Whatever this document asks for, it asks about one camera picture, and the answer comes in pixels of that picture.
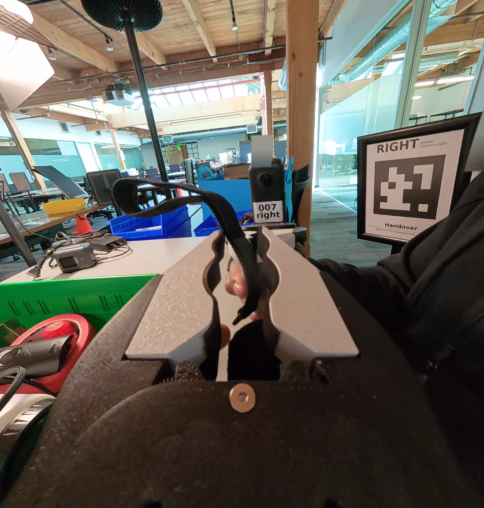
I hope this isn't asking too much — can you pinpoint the clear plastic box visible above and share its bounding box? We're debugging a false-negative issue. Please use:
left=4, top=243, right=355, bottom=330
left=0, top=319, right=26, bottom=349

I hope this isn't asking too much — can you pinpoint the grey laptop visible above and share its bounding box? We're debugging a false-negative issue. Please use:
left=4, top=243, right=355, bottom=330
left=31, top=165, right=88, bottom=200

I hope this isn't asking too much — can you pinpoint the ceiling projector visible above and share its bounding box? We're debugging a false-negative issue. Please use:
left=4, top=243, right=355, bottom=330
left=102, top=83, right=137, bottom=108

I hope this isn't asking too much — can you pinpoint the black strap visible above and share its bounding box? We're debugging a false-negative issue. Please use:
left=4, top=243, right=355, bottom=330
left=110, top=178, right=267, bottom=327

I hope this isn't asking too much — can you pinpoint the person's right hand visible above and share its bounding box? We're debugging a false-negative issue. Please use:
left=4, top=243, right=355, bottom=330
left=218, top=258, right=264, bottom=350

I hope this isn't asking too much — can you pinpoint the yellow box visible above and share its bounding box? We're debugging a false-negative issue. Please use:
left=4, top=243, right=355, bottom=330
left=43, top=198, right=87, bottom=216

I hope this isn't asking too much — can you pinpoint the black round lamp stand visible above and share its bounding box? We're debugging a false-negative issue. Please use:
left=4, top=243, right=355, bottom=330
left=80, top=0, right=173, bottom=201

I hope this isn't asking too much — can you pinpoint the black monitor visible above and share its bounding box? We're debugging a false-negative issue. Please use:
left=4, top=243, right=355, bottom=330
left=85, top=169, right=124, bottom=206

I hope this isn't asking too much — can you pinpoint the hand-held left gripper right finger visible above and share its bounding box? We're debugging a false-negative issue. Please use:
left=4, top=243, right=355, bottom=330
left=257, top=226, right=359, bottom=374

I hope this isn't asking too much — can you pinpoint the person's right forearm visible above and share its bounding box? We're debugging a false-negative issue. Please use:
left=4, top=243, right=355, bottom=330
left=309, top=169, right=484, bottom=508

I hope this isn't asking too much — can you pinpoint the blue plastic bin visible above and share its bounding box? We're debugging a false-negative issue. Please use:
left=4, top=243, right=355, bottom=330
left=108, top=206, right=192, bottom=241
left=192, top=214, right=255, bottom=238

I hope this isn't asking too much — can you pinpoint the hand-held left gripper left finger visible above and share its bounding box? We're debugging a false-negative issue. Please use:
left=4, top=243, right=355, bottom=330
left=125, top=230, right=227, bottom=380

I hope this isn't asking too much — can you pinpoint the wooden workbench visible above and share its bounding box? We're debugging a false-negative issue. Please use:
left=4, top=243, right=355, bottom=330
left=0, top=204, right=113, bottom=252

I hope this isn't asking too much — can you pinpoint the silver metal stand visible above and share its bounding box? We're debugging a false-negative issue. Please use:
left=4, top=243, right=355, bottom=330
left=0, top=182, right=38, bottom=268

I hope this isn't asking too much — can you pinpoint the red round tool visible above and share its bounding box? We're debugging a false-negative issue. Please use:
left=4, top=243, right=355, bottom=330
left=10, top=313, right=97, bottom=395

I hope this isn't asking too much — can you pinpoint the grey metal device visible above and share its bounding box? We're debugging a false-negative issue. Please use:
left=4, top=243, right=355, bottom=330
left=51, top=242, right=98, bottom=274
left=87, top=234, right=128, bottom=254

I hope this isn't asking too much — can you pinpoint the black cylindrical handle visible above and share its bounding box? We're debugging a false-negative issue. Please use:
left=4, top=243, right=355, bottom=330
left=0, top=334, right=73, bottom=379

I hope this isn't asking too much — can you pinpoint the white cylinder with black cap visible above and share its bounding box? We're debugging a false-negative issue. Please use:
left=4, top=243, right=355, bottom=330
left=0, top=392, right=57, bottom=502

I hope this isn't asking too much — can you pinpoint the green plastic bin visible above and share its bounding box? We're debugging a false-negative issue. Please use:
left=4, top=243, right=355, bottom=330
left=0, top=274, right=160, bottom=508

